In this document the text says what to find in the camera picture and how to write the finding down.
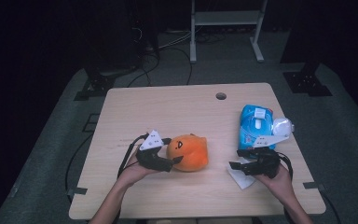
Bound black floor cable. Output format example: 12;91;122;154
164;46;194;86
127;53;161;89

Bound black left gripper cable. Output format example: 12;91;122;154
117;133;150;179

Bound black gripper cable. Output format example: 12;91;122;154
276;151;294;181
117;133;150;179

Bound black table edge bracket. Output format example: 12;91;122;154
66;186;89;197
302;181;326;191

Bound white metal stand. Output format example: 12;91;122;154
189;0;269;64

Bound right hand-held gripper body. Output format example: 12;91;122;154
241;133;291;180

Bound person's left hand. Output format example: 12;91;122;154
116;152;159;189

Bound black floor socket frame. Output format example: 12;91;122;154
82;113;101;133

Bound white floor cables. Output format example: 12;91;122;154
157;29;198;50

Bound blue wet wipes pack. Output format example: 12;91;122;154
238;104;296;152

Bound black cable beside table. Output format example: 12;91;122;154
321;189;343;224
63;133;94;200

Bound orange plush toy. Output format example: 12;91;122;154
166;133;210;173

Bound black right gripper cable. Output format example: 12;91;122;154
276;151;294;181

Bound black stand base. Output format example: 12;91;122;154
282;62;334;97
74;66;138;102

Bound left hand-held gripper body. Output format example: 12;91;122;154
135;129;175;173

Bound person's right hand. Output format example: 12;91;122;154
255;164;294;204

